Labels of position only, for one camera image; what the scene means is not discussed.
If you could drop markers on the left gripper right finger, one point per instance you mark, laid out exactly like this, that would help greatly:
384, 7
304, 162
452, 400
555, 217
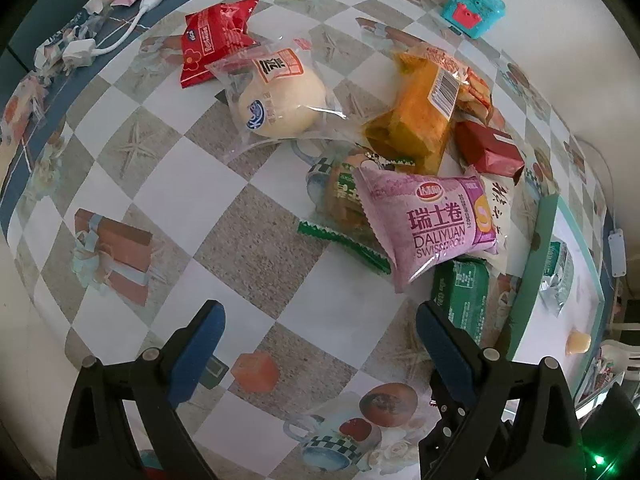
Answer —
500, 419

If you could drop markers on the white rice cracker packet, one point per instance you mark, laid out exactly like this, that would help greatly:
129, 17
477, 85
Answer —
499, 191

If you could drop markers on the orange red wafer packet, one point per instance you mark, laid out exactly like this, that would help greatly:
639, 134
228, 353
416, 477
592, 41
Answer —
474, 96

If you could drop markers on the green-edged clear pastry packet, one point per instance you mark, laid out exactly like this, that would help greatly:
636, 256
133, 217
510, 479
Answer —
338, 215

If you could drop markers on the red snack packet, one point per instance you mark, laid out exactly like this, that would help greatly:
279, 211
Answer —
212, 34

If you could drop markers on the green biscuit packet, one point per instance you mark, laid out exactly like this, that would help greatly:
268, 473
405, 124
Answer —
460, 289

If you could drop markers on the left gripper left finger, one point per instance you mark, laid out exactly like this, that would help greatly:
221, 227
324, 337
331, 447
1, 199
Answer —
96, 440

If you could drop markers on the crumpled wrapper scraps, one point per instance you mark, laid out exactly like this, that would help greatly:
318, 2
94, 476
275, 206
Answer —
85, 24

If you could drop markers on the pink swiss roll packet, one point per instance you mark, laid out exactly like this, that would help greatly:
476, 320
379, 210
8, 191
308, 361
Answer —
421, 221

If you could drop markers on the teal-rimmed white tray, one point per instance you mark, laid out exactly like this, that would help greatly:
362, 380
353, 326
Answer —
535, 331

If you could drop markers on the silver green small packet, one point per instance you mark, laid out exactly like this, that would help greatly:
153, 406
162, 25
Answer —
558, 277

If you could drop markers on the teal toy box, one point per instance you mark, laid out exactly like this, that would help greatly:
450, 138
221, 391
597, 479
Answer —
473, 17

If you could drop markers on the clear packaged round bun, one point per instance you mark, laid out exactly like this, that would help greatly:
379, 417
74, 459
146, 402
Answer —
275, 92

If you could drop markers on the dark red wrapped box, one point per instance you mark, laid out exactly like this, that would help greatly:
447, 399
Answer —
488, 150

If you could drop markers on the orange cake packet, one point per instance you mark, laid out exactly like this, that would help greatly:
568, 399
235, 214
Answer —
417, 127

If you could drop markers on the yellow jelly cup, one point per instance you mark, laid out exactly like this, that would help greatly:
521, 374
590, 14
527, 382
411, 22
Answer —
577, 343

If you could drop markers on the white wall box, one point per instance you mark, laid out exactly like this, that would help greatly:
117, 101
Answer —
617, 247

